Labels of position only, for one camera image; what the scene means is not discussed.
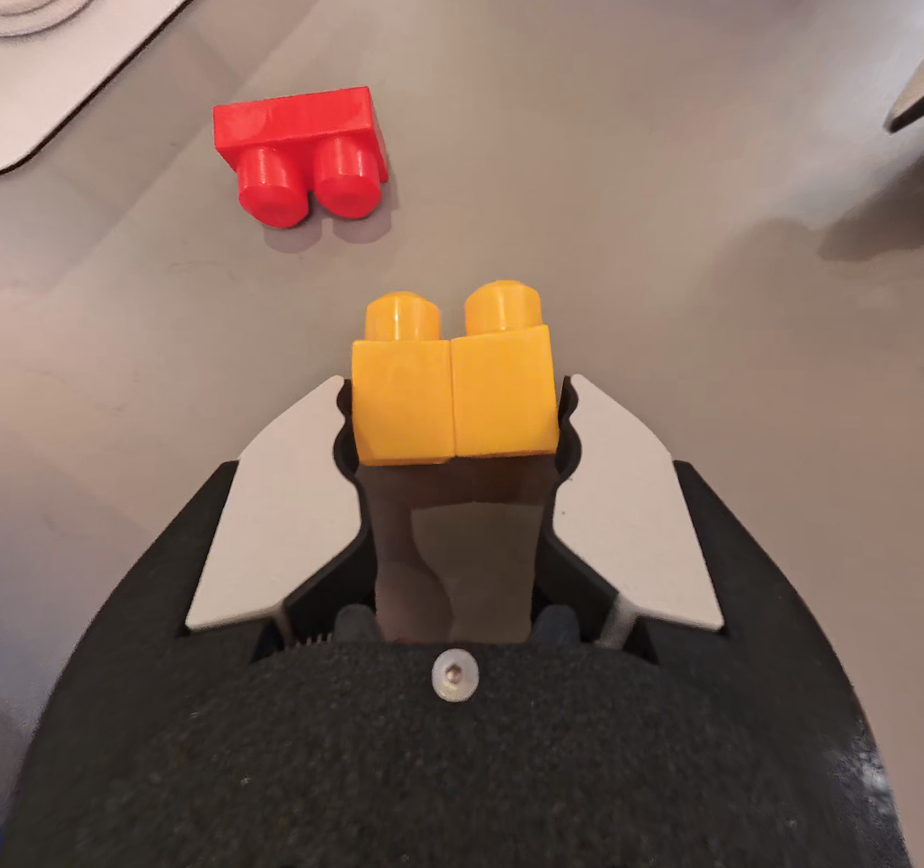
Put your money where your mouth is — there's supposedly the white stand with wooden board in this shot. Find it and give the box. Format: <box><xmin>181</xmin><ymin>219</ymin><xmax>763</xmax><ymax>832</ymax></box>
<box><xmin>0</xmin><ymin>0</ymin><xmax>250</xmax><ymax>176</ymax></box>

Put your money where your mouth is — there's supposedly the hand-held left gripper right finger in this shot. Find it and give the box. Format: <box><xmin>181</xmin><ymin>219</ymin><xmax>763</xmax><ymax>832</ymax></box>
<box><xmin>538</xmin><ymin>374</ymin><xmax>725</xmax><ymax>648</ymax></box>

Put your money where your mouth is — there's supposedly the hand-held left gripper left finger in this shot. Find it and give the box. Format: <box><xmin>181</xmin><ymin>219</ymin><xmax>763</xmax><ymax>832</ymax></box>
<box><xmin>185</xmin><ymin>376</ymin><xmax>376</xmax><ymax>648</ymax></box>

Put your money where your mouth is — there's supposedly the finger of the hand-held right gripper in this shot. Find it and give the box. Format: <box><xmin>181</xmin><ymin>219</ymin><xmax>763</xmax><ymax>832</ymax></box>
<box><xmin>884</xmin><ymin>52</ymin><xmax>924</xmax><ymax>134</ymax></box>

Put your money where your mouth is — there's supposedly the red two-stud toy block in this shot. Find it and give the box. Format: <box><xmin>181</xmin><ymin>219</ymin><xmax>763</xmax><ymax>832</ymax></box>
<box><xmin>212</xmin><ymin>86</ymin><xmax>391</xmax><ymax>230</ymax></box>

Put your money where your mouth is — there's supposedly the yellow one-stud toy block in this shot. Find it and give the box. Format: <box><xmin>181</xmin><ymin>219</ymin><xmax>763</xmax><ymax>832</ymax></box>
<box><xmin>351</xmin><ymin>290</ymin><xmax>456</xmax><ymax>466</ymax></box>
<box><xmin>451</xmin><ymin>279</ymin><xmax>560</xmax><ymax>459</ymax></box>

